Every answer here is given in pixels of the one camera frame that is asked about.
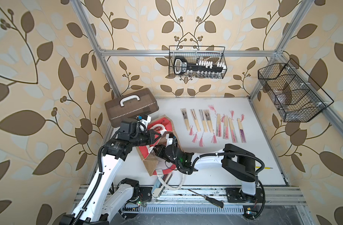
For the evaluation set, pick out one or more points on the brown toolbox with white handle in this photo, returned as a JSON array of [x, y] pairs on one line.
[[130, 106]]

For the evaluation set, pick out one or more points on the folding fan black print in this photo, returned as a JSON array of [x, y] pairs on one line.
[[186, 121]]

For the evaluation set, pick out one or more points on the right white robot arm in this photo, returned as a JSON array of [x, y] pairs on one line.
[[242, 164]]

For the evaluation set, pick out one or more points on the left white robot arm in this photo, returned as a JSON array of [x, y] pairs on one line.
[[96, 207]]

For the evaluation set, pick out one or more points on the right black wire basket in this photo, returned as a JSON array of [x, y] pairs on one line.
[[296, 95]]

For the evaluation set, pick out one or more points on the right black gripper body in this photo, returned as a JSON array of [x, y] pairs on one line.
[[162, 153]]

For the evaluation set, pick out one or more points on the folding fan pink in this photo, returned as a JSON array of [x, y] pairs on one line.
[[232, 129], [218, 120]]

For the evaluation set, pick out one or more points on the back black wire basket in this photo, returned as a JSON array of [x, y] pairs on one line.
[[193, 53]]

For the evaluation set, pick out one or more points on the folding fan plain wood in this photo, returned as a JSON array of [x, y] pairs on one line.
[[198, 129]]

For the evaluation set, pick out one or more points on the black socket set holder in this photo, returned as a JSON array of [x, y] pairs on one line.
[[181, 66]]

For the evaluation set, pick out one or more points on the black handled screwdriver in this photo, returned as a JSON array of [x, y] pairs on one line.
[[213, 201]]

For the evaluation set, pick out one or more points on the black wire basket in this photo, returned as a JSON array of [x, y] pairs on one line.
[[193, 53], [296, 95]]

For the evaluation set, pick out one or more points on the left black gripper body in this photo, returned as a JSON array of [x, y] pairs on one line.
[[139, 138]]

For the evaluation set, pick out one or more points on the grey stapler tool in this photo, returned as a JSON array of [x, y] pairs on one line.
[[158, 187]]

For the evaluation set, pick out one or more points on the yellow hex key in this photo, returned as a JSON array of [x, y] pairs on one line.
[[262, 168]]

